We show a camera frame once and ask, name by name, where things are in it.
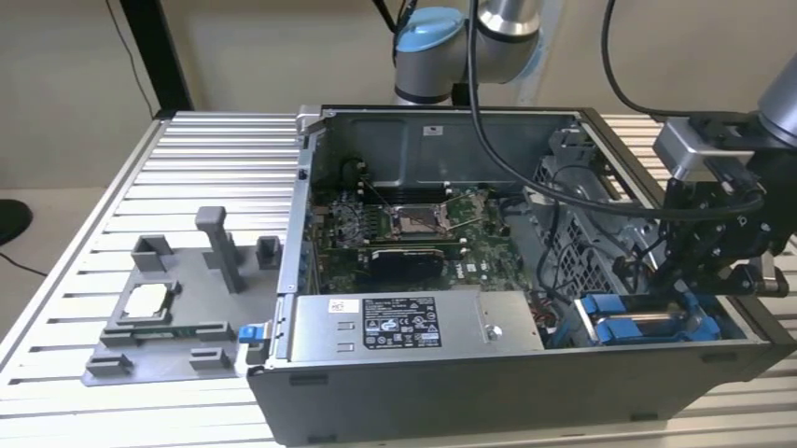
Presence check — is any grey disk bay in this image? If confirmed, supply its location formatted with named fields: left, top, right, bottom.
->
left=570, top=288, right=730, bottom=349

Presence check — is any blue disk carrier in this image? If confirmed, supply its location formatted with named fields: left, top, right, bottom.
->
left=595, top=315, right=725, bottom=345

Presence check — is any thin metal locking lever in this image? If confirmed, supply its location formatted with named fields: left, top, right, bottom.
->
left=362, top=180, right=394, bottom=209

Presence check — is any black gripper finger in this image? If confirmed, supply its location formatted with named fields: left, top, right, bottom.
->
left=651, top=222, right=706, bottom=299
left=698, top=250, right=771, bottom=296

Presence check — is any black RAM slot bank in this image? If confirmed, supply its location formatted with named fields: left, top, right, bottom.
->
left=363, top=181, right=454, bottom=204
left=363, top=235, right=467, bottom=248

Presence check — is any silver CPU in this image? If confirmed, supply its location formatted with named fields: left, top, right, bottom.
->
left=120, top=285, right=169, bottom=321

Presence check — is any CPU socket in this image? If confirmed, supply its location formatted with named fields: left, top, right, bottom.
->
left=388, top=203, right=450, bottom=237

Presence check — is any thick black camera cable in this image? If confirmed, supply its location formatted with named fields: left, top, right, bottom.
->
left=464, top=0, right=766, bottom=220
left=602, top=0, right=754, bottom=118

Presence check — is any green RAM stick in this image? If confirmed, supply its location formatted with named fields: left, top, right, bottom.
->
left=129, top=328, right=220, bottom=339

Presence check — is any silver power supply unit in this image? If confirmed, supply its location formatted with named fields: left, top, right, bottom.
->
left=288, top=291, right=547, bottom=363

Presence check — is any green motherboard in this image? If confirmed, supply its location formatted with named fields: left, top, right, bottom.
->
left=307, top=186, right=536, bottom=295

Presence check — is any grey perforated drive cage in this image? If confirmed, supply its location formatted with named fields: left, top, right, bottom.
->
left=503, top=153, right=671, bottom=304

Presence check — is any black round chair base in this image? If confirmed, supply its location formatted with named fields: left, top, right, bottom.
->
left=0, top=198, right=33, bottom=246

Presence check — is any black upright post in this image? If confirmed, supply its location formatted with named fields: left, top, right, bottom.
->
left=120, top=0, right=195, bottom=113

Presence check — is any black open PC case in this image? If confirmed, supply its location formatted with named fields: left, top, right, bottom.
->
left=247, top=103, right=797, bottom=447

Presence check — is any grey parts rack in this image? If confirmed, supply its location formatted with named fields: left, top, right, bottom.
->
left=79, top=204, right=285, bottom=389

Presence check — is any metal socket cover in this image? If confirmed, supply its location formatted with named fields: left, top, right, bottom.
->
left=444, top=192, right=491, bottom=231

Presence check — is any silver camera on black mount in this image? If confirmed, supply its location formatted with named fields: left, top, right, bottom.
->
left=651, top=119, right=759, bottom=181

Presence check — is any thin black wall cable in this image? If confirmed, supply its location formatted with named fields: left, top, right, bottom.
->
left=104, top=0, right=157, bottom=118

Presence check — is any black graphics card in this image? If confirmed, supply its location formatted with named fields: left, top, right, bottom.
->
left=366, top=249, right=447, bottom=284

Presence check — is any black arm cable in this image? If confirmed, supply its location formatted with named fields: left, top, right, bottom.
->
left=371, top=0, right=414, bottom=36

